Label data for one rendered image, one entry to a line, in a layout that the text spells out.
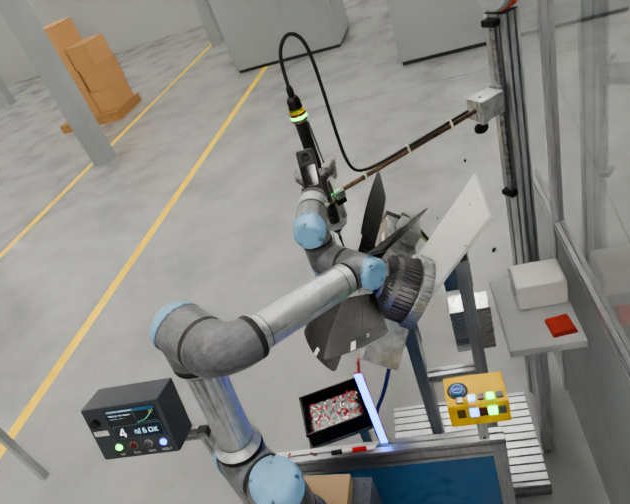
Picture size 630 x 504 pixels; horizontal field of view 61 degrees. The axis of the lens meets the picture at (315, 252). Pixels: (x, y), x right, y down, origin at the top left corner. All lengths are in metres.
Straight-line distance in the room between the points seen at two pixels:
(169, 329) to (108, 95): 8.72
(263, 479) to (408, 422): 1.53
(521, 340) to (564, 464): 0.87
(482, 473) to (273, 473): 0.81
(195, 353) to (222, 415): 0.25
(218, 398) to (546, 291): 1.22
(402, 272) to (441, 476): 0.66
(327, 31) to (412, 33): 2.07
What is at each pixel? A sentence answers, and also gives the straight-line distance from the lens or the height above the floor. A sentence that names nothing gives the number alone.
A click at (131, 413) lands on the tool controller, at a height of 1.22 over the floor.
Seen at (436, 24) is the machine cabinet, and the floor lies 0.40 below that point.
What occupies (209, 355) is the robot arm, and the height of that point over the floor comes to 1.65.
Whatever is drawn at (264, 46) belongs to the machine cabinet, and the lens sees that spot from 9.12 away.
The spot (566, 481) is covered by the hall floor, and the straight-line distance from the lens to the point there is 2.64.
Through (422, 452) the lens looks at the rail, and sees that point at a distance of 1.75.
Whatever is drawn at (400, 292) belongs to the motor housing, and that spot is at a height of 1.14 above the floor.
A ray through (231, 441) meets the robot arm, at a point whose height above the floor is 1.33.
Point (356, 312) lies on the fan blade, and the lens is 1.67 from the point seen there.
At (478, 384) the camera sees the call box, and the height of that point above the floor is 1.07.
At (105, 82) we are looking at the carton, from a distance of 9.69.
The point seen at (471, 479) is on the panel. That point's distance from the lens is 1.92.
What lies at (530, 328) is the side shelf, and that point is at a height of 0.86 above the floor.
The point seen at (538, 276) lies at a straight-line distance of 2.00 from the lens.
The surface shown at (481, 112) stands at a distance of 1.80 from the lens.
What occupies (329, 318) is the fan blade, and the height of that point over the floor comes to 1.05.
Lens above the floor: 2.30
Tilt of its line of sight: 34 degrees down
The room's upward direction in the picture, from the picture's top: 21 degrees counter-clockwise
